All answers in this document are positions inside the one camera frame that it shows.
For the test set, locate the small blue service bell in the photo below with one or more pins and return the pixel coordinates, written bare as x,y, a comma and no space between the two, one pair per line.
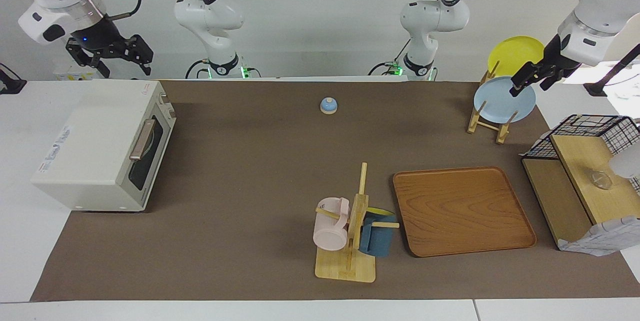
328,106

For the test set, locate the brown table mat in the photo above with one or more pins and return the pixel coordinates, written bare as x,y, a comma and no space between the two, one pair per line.
225,186

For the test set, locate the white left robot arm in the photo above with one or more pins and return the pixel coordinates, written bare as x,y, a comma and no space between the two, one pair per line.
605,6

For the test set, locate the wooden mug tree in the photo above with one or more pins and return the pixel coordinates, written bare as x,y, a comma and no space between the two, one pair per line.
345,266

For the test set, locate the white checked cloth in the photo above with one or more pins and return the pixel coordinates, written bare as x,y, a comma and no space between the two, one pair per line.
605,238

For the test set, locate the white cup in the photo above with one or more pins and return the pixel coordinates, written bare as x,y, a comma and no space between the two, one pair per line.
627,163

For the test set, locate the black clamp mount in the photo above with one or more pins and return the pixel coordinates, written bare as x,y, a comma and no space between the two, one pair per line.
10,83

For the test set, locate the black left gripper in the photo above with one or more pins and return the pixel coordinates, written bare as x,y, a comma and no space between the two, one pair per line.
555,58

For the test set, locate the clear drinking glass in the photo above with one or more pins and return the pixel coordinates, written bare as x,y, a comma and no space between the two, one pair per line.
602,179

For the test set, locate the yellow plate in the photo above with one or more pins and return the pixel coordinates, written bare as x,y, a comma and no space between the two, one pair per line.
515,56

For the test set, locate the pink mug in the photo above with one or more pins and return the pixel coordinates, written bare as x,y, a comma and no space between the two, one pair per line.
330,233

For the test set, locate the light blue plate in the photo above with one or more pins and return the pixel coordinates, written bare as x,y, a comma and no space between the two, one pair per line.
500,106

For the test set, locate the wooden plate rack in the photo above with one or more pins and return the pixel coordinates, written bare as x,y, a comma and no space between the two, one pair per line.
501,133

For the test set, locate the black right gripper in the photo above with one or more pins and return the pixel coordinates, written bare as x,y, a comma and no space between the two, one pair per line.
100,36

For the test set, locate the cream toaster oven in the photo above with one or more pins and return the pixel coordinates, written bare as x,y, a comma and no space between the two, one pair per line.
95,141

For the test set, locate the black stand bar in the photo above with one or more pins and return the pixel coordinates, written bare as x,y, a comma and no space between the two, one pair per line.
612,73

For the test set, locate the dark blue mug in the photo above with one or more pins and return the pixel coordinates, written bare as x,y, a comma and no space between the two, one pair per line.
377,241

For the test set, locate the brown wooden tray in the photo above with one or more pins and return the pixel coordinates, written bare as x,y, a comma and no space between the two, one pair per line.
460,211

